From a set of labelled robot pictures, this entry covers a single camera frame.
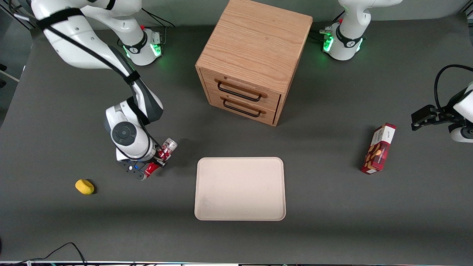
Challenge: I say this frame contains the red plaid shortbread box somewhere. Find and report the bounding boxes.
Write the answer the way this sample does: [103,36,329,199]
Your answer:
[361,123,397,175]

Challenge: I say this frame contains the beige rectangular tray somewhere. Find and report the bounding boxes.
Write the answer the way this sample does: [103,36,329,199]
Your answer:
[194,157,286,221]

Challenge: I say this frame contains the wooden two-drawer cabinet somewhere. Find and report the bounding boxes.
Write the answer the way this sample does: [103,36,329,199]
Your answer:
[195,0,313,127]

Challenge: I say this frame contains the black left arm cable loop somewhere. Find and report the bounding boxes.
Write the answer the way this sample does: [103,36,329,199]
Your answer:
[434,64,473,110]

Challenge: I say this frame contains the black arm base cables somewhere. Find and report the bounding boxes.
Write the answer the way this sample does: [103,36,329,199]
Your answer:
[310,29,333,42]
[142,7,176,28]

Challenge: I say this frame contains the yellow lemon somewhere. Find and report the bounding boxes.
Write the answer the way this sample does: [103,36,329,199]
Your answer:
[75,179,95,195]

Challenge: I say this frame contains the red-label coke bottle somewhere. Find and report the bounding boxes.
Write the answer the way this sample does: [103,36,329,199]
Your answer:
[144,138,178,179]

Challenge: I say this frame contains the wooden drawer, short black handle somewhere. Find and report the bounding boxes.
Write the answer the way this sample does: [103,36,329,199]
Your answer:
[207,91,278,125]

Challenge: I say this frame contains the wooden drawer, long black handle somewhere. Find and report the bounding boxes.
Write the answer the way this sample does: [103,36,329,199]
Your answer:
[201,68,282,111]

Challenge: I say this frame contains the black loose floor cable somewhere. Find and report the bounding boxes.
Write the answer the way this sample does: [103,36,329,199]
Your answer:
[0,242,88,266]

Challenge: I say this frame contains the black right arm strapped cable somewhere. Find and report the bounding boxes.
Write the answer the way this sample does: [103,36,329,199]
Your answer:
[36,8,163,160]

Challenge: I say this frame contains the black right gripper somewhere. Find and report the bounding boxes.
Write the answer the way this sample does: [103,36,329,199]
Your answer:
[118,156,168,181]

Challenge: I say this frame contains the black metal frame bar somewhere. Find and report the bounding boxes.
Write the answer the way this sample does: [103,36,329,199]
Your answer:
[0,0,37,30]

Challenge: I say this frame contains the white flat bar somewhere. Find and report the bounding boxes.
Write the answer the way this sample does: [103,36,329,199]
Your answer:
[0,70,20,83]

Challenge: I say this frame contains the black right arm base cables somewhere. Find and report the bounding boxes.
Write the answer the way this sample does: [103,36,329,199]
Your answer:
[142,7,176,28]

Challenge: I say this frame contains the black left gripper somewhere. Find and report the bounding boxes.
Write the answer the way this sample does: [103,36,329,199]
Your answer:
[411,105,457,132]

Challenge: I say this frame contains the black left arm base cables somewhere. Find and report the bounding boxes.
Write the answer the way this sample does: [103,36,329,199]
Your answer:
[310,29,333,42]

